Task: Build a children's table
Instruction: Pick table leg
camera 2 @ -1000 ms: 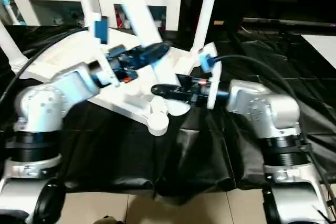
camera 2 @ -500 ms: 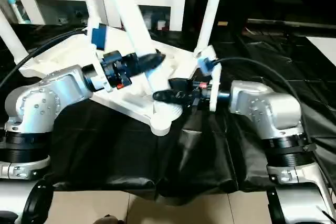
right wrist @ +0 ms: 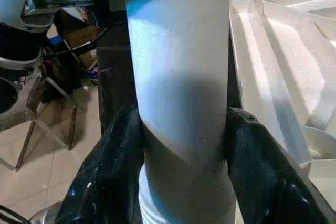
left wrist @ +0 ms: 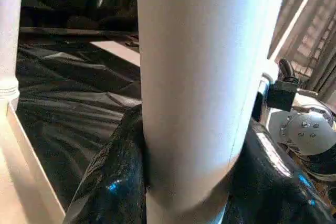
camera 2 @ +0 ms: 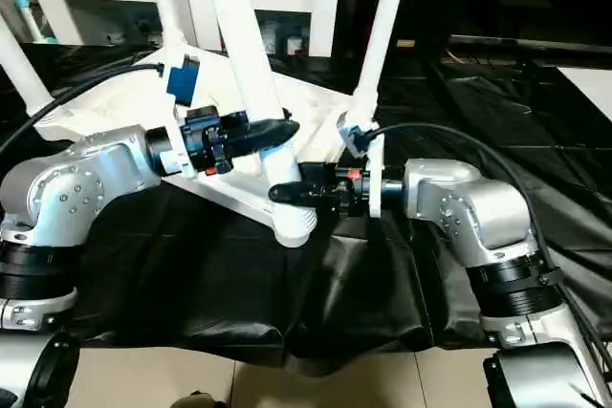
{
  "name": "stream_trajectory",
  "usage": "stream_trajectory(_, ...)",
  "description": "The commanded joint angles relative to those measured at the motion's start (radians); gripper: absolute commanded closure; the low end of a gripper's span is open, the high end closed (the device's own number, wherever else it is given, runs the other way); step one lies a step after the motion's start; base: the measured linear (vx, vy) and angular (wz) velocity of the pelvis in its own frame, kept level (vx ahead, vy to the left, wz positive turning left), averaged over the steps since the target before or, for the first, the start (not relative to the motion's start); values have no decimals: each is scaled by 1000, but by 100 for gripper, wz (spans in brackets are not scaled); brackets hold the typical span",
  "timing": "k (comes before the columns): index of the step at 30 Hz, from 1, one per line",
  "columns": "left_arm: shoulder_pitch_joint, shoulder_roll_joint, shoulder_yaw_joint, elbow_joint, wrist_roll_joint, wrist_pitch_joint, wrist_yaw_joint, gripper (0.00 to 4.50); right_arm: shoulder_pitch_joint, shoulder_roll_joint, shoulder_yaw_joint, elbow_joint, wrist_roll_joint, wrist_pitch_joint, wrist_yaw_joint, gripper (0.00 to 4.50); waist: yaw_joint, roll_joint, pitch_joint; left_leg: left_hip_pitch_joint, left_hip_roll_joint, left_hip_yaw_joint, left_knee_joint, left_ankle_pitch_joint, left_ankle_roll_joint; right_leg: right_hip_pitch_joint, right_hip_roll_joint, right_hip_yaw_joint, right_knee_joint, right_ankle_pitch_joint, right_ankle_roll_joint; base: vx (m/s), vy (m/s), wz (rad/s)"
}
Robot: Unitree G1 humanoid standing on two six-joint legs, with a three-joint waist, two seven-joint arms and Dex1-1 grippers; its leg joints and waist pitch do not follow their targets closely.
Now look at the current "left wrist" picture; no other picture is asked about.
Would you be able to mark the white plastic table top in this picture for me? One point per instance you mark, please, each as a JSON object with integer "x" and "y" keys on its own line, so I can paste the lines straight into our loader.
{"x": 21, "y": 171}

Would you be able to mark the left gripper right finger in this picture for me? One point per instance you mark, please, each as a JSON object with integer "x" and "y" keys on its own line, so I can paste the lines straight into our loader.
{"x": 283, "y": 187}

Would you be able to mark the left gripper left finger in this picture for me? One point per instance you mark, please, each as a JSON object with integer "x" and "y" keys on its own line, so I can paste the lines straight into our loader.
{"x": 113, "y": 182}

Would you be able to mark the white plastic table leg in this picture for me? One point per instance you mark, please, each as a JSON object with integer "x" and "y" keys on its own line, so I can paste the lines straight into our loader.
{"x": 9, "y": 24}
{"x": 210, "y": 77}

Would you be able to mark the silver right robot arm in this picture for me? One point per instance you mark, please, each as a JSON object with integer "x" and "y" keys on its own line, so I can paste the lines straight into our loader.
{"x": 310, "y": 135}

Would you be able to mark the beige patterned curtain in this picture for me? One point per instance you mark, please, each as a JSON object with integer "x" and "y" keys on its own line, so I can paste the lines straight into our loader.
{"x": 315, "y": 19}

